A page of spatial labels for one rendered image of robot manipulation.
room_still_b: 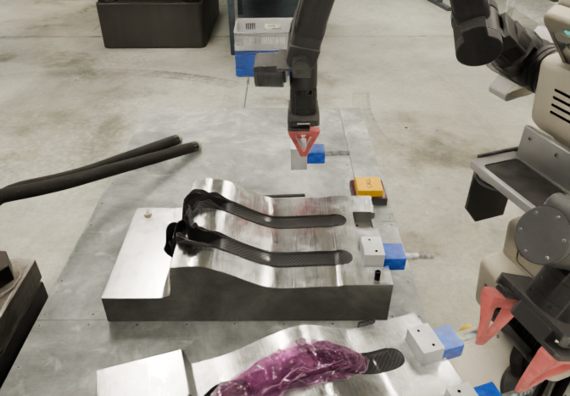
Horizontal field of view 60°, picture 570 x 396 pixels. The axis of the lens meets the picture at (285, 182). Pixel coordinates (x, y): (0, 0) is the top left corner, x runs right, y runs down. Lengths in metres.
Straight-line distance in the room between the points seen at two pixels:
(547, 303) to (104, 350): 0.68
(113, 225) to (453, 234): 1.70
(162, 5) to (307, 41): 3.82
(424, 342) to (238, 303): 0.31
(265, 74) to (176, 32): 3.75
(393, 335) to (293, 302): 0.18
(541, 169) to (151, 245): 0.72
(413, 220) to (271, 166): 1.30
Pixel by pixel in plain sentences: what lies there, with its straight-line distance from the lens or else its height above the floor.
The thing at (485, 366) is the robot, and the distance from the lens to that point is 1.61.
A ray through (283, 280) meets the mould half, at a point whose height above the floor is 0.88.
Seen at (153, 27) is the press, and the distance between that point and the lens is 4.76.
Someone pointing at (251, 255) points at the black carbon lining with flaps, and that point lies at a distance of 0.90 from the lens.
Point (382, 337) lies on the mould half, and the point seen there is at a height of 0.85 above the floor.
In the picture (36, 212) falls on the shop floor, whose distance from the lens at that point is 2.77.
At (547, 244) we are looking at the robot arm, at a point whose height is 1.19.
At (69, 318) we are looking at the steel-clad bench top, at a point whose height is 0.80.
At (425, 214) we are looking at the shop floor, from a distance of 2.56.
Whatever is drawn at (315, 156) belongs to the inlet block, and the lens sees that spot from 1.09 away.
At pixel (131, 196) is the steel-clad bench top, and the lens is 1.26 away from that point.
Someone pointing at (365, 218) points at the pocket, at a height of 0.87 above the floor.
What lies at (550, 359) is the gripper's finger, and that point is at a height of 1.07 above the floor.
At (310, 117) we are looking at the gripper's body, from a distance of 1.03.
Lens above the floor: 1.50
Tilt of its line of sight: 34 degrees down
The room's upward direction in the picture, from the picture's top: straight up
